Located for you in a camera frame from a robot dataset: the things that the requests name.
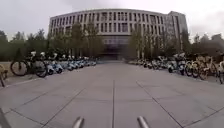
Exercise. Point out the grey paved plaza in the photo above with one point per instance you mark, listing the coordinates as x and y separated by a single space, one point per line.
113 86

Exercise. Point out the curved grey multi-storey building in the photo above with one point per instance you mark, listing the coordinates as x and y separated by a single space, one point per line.
116 26

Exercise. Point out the row of trees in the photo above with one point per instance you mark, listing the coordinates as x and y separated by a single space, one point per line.
156 43
33 45

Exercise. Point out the row of parked bicycles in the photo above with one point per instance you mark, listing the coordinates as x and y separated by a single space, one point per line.
53 66
186 65

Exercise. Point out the robot's own part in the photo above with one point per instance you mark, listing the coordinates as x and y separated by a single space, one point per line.
142 122
78 122

